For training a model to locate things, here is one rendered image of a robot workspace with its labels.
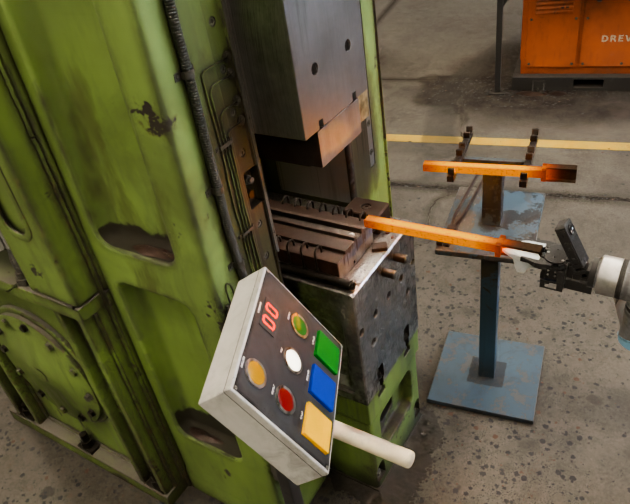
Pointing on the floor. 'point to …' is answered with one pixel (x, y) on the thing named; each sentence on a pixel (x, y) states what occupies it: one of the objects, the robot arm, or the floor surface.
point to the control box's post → (289, 489)
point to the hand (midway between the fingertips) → (509, 245)
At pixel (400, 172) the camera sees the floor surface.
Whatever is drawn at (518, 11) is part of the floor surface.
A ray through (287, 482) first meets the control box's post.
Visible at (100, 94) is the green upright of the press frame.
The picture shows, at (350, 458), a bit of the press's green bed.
